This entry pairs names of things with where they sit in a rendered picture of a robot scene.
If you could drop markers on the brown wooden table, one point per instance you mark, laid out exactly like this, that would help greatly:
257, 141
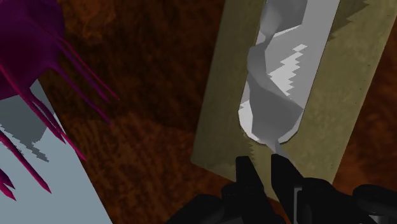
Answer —
149, 93

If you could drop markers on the magenta spiky plant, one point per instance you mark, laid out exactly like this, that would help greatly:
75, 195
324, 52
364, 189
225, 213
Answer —
24, 37

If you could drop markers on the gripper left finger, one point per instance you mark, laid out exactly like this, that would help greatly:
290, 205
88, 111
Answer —
248, 192

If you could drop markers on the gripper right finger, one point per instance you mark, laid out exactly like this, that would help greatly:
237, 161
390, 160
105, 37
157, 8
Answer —
287, 183

